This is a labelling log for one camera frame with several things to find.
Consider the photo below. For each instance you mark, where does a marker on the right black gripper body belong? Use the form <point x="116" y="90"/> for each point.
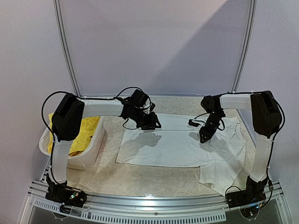
<point x="209" y="126"/>

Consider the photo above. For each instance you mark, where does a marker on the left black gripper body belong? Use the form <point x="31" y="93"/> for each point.
<point x="143" y="121"/>

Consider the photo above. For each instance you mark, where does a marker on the white t-shirt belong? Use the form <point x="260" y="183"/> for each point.
<point x="177" y="145"/>

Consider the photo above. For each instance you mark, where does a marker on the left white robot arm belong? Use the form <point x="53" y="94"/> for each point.
<point x="69" y="114"/>

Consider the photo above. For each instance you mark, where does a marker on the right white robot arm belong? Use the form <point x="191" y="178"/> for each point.
<point x="267" y="121"/>

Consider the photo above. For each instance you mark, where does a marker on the white plastic laundry basket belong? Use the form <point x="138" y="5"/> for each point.
<point x="84" y="160"/>

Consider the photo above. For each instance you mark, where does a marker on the yellow garment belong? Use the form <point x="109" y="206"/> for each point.
<point x="82" y="141"/>

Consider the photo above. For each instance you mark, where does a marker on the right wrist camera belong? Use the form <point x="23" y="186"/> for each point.
<point x="193" y="123"/>

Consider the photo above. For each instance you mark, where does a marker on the front aluminium rail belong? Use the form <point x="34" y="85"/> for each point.
<point x="110" y="209"/>

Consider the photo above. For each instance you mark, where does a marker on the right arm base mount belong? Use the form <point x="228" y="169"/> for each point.
<point x="253" y="194"/>

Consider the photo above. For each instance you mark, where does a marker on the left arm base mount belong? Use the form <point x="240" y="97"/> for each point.
<point x="63" y="194"/>

